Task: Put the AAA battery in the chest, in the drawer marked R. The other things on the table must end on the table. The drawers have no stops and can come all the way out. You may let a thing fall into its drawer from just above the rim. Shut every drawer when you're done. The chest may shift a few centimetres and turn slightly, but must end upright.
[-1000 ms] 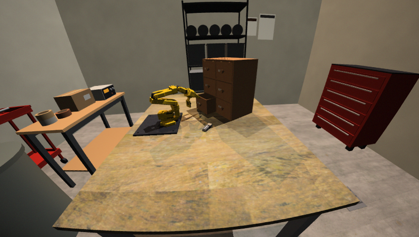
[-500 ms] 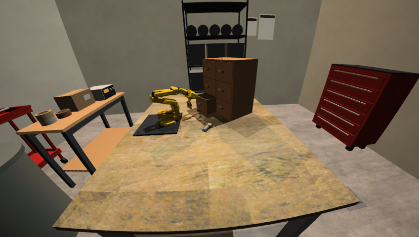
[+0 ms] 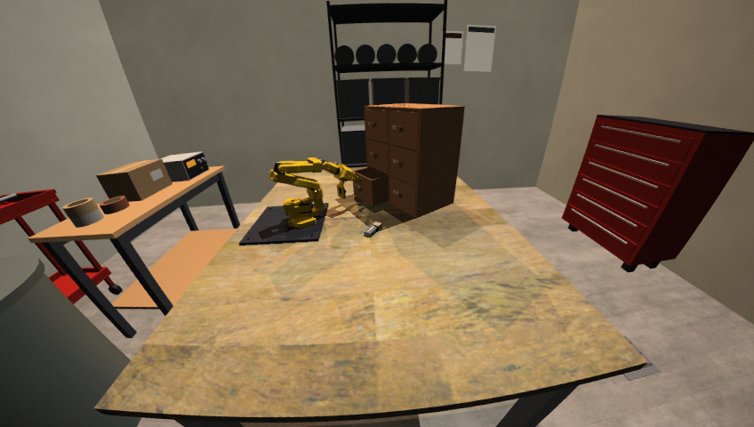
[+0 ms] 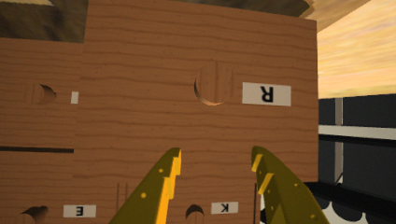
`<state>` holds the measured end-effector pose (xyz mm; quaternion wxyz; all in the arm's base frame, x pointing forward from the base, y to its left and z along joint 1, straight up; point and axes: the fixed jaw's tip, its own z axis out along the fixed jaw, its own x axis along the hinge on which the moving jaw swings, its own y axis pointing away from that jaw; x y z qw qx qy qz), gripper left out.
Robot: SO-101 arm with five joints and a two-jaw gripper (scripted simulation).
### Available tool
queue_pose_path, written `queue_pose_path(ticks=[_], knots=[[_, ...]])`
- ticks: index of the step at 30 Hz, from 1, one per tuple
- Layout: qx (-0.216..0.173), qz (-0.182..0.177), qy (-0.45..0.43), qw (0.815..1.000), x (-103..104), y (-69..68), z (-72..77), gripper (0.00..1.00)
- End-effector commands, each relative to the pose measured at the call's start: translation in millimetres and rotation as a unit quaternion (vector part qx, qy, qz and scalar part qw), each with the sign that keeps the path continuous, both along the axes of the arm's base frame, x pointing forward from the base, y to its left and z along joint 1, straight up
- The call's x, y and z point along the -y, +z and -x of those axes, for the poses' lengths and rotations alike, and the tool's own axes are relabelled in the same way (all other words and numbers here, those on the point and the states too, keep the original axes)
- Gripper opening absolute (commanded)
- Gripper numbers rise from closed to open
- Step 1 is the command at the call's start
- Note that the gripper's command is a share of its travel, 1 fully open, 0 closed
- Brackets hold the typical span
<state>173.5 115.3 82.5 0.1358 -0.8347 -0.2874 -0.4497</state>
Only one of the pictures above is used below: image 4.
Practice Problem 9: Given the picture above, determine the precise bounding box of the dark brown wooden chest of drawers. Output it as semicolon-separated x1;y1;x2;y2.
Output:
0;37;262;224

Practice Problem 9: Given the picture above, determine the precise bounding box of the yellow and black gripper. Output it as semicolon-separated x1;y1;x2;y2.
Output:
108;146;330;224

